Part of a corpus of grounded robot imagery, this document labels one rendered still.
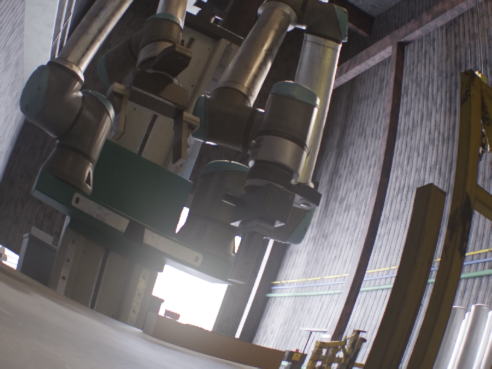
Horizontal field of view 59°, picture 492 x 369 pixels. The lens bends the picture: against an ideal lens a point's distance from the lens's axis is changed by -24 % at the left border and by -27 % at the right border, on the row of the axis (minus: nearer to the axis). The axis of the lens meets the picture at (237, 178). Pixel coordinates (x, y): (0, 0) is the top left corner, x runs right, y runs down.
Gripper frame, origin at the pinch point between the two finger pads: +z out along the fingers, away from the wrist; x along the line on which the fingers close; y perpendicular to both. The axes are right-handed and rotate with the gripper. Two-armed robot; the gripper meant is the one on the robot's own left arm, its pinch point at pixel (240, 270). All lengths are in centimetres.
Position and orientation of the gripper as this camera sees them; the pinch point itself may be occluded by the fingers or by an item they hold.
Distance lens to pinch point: 89.8
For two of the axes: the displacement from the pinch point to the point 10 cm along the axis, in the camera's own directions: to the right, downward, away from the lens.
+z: -3.0, 9.0, -3.1
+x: 3.7, -1.9, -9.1
